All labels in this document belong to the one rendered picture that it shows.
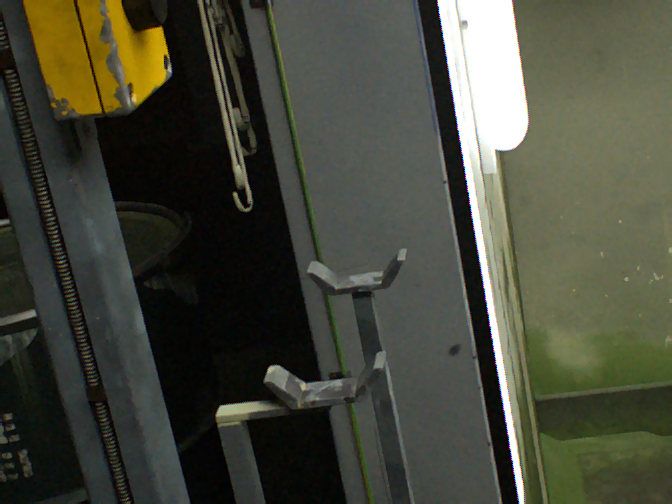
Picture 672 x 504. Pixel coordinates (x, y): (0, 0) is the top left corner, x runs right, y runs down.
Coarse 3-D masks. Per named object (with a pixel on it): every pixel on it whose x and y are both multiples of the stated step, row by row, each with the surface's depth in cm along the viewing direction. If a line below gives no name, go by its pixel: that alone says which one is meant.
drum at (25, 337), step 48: (192, 240) 205; (144, 288) 192; (192, 288) 204; (0, 336) 181; (192, 336) 204; (0, 384) 183; (48, 384) 185; (192, 384) 202; (0, 432) 185; (48, 432) 186; (192, 432) 202; (0, 480) 188; (48, 480) 188; (192, 480) 202
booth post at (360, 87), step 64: (320, 0) 133; (384, 0) 132; (256, 64) 136; (320, 64) 135; (384, 64) 135; (320, 128) 138; (384, 128) 137; (320, 192) 140; (384, 192) 139; (448, 192) 139; (384, 256) 142; (448, 256) 141; (320, 320) 145; (384, 320) 144; (448, 320) 143; (448, 384) 146; (448, 448) 149
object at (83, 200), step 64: (0, 0) 86; (0, 64) 87; (0, 128) 89; (64, 128) 88; (64, 192) 90; (64, 256) 92; (64, 320) 93; (128, 320) 95; (64, 384) 95; (128, 384) 94; (128, 448) 96
